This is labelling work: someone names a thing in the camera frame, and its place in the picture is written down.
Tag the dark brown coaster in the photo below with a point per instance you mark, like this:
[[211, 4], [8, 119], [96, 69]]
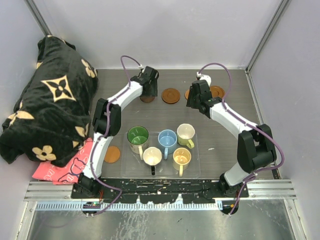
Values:
[[147, 99]]

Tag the light brown ringed coaster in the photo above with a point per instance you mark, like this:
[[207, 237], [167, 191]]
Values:
[[217, 91]]

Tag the black floral plush blanket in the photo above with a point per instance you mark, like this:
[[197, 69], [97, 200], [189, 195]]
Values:
[[51, 120]]

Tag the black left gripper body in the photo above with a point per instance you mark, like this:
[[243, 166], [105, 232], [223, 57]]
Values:
[[152, 90]]

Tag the orange coaster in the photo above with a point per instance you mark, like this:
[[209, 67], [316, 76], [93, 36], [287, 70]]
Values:
[[112, 155], [186, 95]]

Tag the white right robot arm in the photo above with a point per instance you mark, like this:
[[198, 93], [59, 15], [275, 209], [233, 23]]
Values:
[[254, 148]]

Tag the pink printed cloth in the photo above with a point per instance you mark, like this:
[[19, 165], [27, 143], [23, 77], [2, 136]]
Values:
[[68, 174]]

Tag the yellow mug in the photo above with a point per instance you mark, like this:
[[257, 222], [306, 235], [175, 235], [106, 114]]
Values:
[[181, 159]]

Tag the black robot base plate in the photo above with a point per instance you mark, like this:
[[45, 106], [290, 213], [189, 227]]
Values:
[[158, 191]]

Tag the blue mug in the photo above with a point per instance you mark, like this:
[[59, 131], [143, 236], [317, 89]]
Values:
[[167, 141]]

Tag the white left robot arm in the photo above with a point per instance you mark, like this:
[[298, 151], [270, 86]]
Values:
[[107, 121]]

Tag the green interior mug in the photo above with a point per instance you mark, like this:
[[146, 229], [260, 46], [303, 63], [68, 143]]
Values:
[[138, 138]]

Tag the olive green white mug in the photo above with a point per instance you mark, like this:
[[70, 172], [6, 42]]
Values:
[[185, 133]]

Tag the clear plastic tray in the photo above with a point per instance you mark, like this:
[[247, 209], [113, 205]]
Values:
[[134, 168]]

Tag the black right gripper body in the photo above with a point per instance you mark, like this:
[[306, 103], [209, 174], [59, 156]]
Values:
[[192, 100]]

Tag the brown ringed wooden coaster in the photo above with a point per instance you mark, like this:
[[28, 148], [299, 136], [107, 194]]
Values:
[[170, 96]]

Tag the white mug black handle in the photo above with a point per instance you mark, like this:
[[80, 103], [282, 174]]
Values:
[[152, 156]]

